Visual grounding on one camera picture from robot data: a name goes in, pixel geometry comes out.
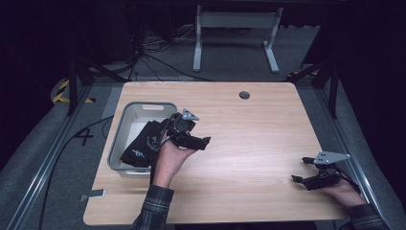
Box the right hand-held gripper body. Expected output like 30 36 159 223
303 150 351 192

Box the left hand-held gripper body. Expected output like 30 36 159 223
165 107 201 150

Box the white plastic bin grey rim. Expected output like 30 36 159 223
107 101 178 178

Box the person's right hand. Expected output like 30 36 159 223
320 178 368 209

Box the black metal stand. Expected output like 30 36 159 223
286 57 341 120

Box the grey tape piece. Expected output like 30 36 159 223
79 189 106 203

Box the white metal stand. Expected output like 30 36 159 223
192 4 284 74

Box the black tripod stand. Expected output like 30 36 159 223
64 53 129 117

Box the yellow black hazard tape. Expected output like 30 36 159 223
52 79 97 104

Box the right hand-held gripper cable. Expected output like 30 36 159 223
334 168 362 195

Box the hand-held gripper cable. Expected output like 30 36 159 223
148 117 176 186
334 168 362 195

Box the left hand-held gripper cable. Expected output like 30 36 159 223
148 117 176 186

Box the tangle of floor cables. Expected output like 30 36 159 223
127 24 199 81

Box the long black floor cable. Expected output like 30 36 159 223
36 115 115 230

